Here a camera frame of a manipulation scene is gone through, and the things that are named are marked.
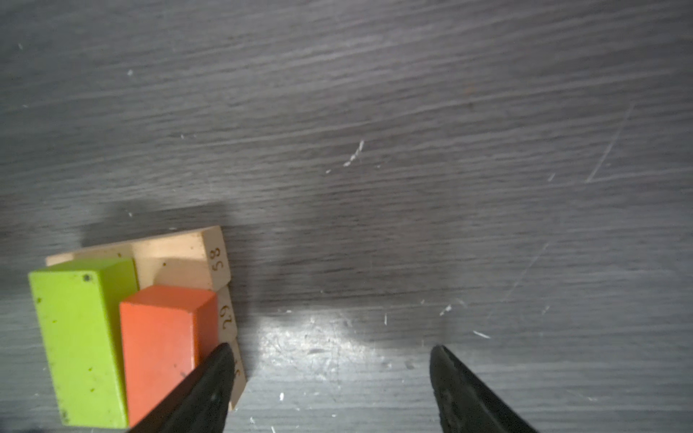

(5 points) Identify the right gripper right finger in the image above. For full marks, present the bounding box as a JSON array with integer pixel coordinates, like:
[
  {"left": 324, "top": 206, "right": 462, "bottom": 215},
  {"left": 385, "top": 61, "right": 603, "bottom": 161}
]
[{"left": 430, "top": 345, "right": 537, "bottom": 433}]

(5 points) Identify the natural wood block 29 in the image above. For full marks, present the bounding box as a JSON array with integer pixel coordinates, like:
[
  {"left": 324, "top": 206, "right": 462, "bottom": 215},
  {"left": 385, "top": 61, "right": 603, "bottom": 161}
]
[{"left": 217, "top": 286, "right": 238, "bottom": 344}]

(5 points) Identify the lime green wood block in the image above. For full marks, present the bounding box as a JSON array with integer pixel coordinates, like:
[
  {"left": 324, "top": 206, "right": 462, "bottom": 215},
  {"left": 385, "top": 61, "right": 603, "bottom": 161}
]
[{"left": 28, "top": 258, "right": 139, "bottom": 429}]

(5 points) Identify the natural wood block 31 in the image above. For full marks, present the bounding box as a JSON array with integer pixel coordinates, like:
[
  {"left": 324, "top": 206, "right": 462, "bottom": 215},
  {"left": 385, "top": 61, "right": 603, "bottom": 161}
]
[{"left": 229, "top": 339, "right": 247, "bottom": 411}]

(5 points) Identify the natural wood block 58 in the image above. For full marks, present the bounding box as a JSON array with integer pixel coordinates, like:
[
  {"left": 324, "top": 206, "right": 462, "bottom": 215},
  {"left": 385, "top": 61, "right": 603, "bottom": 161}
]
[{"left": 45, "top": 226, "right": 231, "bottom": 292}]

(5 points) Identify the orange wood block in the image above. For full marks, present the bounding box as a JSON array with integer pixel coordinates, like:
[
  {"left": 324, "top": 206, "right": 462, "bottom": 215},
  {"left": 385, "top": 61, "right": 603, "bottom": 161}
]
[{"left": 119, "top": 285, "right": 219, "bottom": 427}]

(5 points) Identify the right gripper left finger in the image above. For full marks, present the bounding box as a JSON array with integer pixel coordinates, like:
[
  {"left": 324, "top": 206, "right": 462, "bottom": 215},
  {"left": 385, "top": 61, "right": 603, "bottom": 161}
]
[{"left": 129, "top": 343, "right": 236, "bottom": 433}]

